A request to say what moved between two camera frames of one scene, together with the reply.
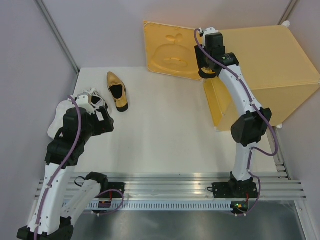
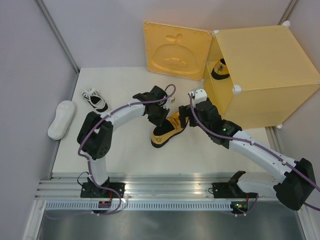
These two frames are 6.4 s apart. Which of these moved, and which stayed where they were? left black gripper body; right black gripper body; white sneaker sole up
Moved: right black gripper body; left black gripper body
Stayed: white sneaker sole up
